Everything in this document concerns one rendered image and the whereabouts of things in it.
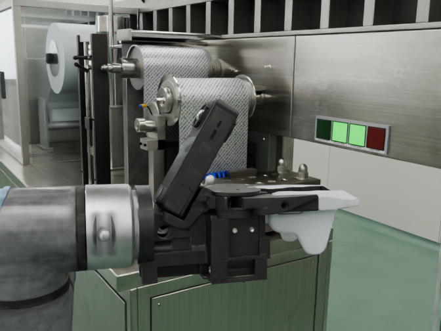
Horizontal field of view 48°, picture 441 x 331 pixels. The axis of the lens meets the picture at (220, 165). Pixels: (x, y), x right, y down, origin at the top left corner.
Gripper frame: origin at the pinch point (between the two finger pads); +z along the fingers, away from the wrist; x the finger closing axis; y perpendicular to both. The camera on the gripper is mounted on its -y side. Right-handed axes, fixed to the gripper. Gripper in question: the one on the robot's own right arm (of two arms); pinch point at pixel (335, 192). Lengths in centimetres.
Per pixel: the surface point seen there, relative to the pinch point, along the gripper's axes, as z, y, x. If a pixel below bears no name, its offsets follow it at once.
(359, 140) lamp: 42, -3, -68
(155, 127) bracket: -6, -7, -99
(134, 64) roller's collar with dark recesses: -9, -27, -117
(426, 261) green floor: 205, 89, -253
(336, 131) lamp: 40, -5, -75
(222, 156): 14, 2, -98
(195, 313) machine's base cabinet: 0, 39, -72
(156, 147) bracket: -5, -1, -99
